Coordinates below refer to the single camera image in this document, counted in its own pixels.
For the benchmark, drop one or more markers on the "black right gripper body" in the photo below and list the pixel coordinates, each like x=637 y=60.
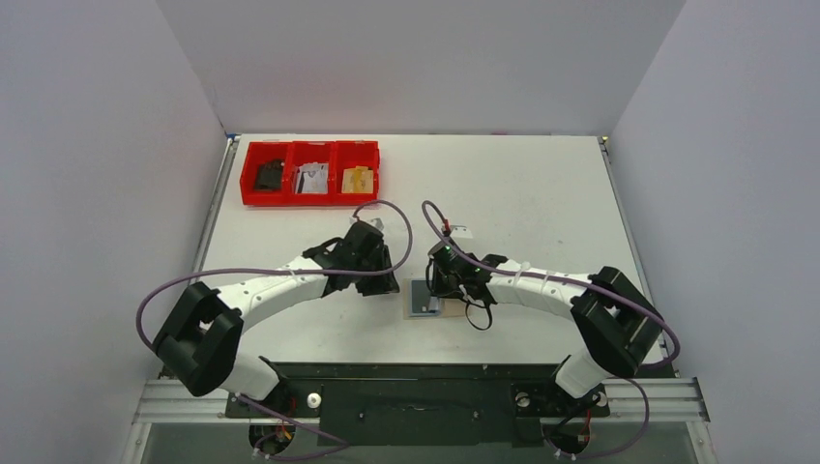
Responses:
x=449 y=281

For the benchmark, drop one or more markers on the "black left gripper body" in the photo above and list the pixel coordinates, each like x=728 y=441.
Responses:
x=379 y=270

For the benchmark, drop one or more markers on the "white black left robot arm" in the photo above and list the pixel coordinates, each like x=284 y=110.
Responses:
x=199 y=340

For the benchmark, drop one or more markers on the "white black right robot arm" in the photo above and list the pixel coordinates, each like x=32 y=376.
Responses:
x=617 y=324

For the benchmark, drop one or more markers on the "yellow cards in bin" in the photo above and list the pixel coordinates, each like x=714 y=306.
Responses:
x=357 y=180

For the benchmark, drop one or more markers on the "white cards in bin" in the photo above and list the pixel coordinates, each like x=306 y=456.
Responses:
x=312 y=178

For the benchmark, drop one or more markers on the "black cards in bin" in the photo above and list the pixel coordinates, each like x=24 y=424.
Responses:
x=269 y=176

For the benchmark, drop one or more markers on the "red three-compartment bin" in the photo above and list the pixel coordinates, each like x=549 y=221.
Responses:
x=339 y=154

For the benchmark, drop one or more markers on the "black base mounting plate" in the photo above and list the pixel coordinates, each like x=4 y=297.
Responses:
x=431 y=429

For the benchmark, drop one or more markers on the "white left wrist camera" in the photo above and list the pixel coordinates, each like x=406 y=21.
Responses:
x=375 y=222

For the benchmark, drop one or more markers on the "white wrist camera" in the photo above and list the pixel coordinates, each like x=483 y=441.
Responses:
x=375 y=222
x=458 y=233

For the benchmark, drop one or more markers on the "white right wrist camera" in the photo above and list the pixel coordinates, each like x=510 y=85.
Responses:
x=458 y=233

